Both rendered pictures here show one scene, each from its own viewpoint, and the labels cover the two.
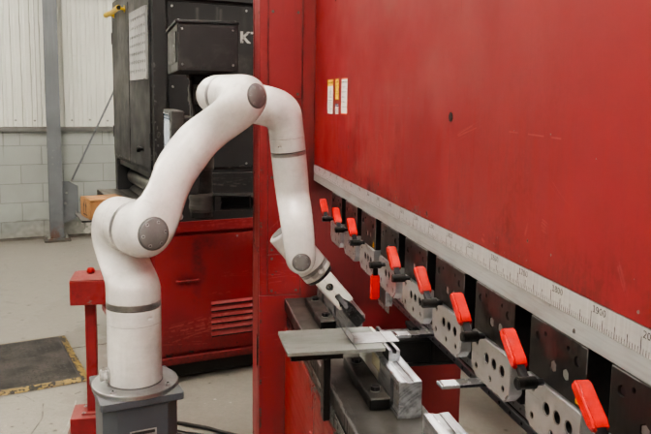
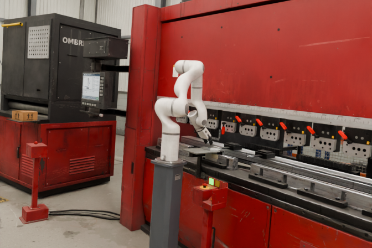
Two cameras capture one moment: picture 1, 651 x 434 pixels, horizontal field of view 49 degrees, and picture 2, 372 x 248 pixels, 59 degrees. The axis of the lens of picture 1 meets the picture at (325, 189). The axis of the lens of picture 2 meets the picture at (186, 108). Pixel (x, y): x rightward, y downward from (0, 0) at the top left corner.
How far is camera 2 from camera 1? 1.47 m
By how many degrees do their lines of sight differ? 28
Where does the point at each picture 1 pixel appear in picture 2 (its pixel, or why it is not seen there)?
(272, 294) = (140, 144)
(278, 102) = not seen: hidden behind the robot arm
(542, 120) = (317, 77)
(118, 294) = (172, 129)
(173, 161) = (184, 86)
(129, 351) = (174, 148)
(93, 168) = not seen: outside the picture
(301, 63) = (155, 58)
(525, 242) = (310, 106)
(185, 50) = (110, 48)
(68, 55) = not seen: outside the picture
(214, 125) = (192, 76)
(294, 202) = (200, 103)
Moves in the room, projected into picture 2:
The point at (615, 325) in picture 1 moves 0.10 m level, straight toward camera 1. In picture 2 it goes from (346, 118) to (356, 120)
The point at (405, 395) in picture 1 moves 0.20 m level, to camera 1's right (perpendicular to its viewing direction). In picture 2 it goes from (234, 163) to (254, 161)
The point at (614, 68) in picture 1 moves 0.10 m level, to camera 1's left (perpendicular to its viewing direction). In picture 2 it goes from (345, 66) to (333, 65)
